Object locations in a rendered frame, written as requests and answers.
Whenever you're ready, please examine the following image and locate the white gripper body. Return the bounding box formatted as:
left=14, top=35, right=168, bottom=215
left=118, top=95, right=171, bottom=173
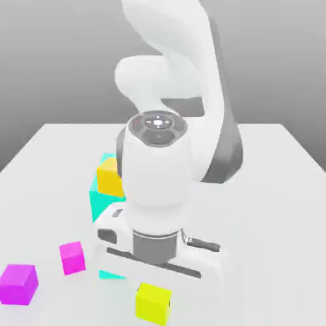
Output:
left=93, top=243, right=227, bottom=302

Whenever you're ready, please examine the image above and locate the small yellow cube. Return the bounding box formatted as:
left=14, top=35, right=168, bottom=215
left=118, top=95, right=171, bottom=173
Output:
left=135, top=281, right=173, bottom=326

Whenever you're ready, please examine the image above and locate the small magenta cube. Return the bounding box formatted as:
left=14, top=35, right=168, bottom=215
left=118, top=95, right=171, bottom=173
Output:
left=59, top=241, right=87, bottom=276

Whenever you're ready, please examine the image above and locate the small orange cube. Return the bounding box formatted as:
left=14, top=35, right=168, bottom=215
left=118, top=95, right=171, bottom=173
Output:
left=96, top=157, right=125, bottom=199

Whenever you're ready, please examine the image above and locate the small purple cube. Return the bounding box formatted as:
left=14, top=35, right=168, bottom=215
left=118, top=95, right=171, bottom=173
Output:
left=0, top=264, right=39, bottom=306

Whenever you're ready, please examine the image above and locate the large cyan box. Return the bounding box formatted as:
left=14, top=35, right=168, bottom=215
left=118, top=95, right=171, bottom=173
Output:
left=89, top=152, right=127, bottom=280

